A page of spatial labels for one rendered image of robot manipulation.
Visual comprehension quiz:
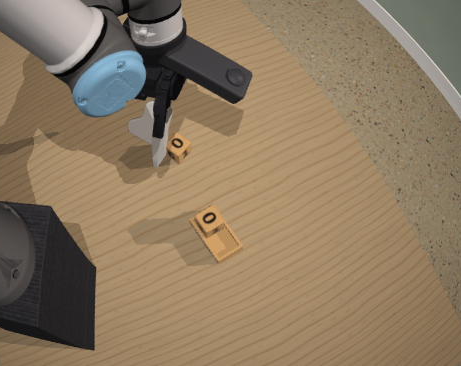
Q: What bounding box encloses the tan wooden cube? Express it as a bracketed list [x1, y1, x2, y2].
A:
[166, 132, 191, 164]
[195, 205, 224, 238]

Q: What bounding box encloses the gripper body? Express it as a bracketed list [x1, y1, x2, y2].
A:
[123, 17, 187, 101]

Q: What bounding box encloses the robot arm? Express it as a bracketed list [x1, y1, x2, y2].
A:
[0, 0, 252, 306]

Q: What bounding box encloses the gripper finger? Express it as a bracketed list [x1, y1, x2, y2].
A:
[128, 90, 172, 168]

